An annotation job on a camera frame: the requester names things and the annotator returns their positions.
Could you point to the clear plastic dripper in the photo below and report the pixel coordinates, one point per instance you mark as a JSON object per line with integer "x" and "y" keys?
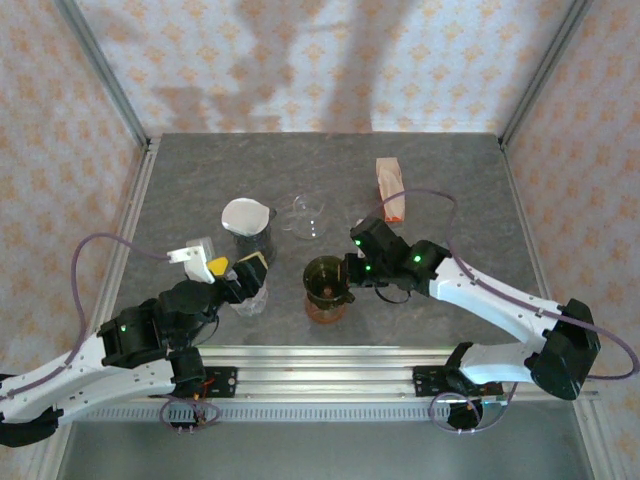
{"x": 252, "y": 305}

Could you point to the dark green plastic dripper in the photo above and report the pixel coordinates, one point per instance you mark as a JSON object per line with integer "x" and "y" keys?
{"x": 322, "y": 272}

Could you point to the orange glass server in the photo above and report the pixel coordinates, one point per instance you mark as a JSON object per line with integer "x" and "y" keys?
{"x": 325, "y": 316}

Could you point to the clear glass server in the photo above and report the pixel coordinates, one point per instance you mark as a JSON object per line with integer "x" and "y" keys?
{"x": 310, "y": 220}

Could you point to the orange coffee filter pack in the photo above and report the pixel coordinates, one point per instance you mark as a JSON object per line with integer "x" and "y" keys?
{"x": 390, "y": 172}

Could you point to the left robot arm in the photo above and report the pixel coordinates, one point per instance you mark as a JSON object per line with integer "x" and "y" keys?
{"x": 100, "y": 380}

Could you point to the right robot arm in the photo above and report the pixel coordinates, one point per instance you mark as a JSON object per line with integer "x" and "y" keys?
{"x": 490, "y": 300}

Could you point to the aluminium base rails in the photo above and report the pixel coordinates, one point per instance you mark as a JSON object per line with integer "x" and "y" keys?
{"x": 325, "y": 380}

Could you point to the grey metal panel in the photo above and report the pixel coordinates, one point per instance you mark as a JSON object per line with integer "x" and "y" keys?
{"x": 320, "y": 450}

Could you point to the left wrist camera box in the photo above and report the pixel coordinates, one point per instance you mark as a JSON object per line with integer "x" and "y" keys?
{"x": 200, "y": 260}

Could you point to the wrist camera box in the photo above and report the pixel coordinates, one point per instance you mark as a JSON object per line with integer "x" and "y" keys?
{"x": 200, "y": 260}
{"x": 359, "y": 223}

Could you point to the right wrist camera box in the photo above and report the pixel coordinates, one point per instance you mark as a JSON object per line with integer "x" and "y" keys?
{"x": 359, "y": 223}

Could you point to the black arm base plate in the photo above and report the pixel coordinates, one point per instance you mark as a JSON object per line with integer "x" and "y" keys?
{"x": 225, "y": 382}
{"x": 425, "y": 382}

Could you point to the aluminium table side rail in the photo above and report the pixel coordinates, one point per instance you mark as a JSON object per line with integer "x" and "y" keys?
{"x": 137, "y": 200}
{"x": 517, "y": 200}

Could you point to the aluminium frame post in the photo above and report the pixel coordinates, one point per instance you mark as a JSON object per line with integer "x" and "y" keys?
{"x": 542, "y": 75}
{"x": 107, "y": 80}

